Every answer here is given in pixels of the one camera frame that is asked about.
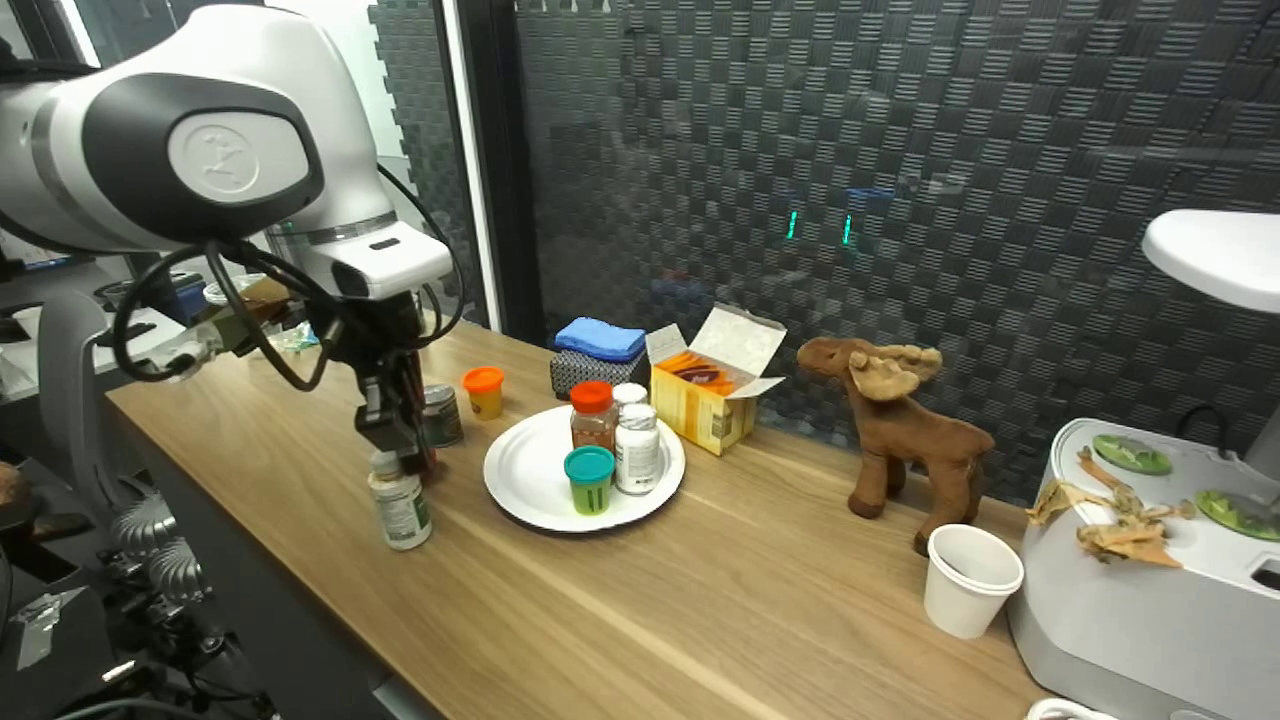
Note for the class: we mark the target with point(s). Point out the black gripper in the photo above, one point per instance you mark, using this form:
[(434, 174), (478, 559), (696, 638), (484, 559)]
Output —
[(383, 338)]

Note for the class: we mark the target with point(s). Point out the white bottle yellow label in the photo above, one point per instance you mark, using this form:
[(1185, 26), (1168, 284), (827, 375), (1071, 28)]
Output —
[(401, 506)]

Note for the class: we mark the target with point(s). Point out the spice jar orange lid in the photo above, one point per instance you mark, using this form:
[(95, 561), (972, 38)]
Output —
[(595, 418)]

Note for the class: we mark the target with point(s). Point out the teal lid dough tub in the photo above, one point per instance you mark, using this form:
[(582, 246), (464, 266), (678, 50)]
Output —
[(589, 481)]

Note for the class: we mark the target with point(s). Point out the white bottle blue label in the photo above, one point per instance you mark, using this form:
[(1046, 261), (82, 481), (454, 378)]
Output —
[(629, 392)]

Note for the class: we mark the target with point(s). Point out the plain white pill bottle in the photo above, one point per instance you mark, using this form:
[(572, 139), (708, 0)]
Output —
[(638, 455)]

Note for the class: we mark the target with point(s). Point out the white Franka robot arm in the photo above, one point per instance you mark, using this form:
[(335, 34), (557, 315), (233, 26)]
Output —
[(335, 83)]

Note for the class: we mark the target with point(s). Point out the white round plate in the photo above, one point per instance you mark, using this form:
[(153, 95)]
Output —
[(526, 481)]

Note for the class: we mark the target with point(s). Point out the white countertop garden appliance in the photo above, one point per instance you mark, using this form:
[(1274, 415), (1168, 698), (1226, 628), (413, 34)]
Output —
[(1161, 612)]

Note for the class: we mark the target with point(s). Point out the orange lid dough tub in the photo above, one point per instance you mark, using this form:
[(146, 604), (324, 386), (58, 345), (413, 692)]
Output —
[(484, 390)]

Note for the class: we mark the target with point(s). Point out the gray foam block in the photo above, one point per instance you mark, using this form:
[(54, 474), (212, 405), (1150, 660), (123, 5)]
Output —
[(595, 378)]

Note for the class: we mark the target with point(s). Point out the blue sponge cloth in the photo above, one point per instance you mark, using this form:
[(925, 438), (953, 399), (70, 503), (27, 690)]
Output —
[(601, 341)]

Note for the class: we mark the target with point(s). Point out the yellow open cardboard box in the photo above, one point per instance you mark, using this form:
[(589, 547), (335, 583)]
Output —
[(715, 392)]

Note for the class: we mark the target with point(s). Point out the brown moose plush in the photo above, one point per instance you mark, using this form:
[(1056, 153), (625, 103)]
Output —
[(920, 433)]

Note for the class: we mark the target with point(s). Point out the white paper cup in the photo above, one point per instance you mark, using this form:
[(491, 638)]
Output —
[(970, 583)]

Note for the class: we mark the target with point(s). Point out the dried brown plant leaves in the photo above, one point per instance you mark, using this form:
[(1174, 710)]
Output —
[(1114, 526)]

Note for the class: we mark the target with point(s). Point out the white bowl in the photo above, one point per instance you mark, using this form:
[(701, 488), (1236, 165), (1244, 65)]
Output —
[(1065, 710)]

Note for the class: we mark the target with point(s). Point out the black camera rig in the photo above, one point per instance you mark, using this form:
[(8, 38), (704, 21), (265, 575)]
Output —
[(133, 575)]

